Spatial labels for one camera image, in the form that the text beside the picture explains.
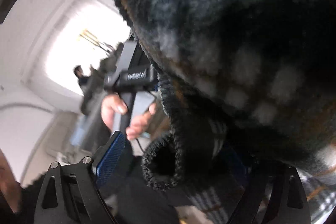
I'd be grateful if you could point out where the black white plaid cardigan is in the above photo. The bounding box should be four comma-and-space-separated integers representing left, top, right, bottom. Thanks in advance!
114, 0, 335, 223

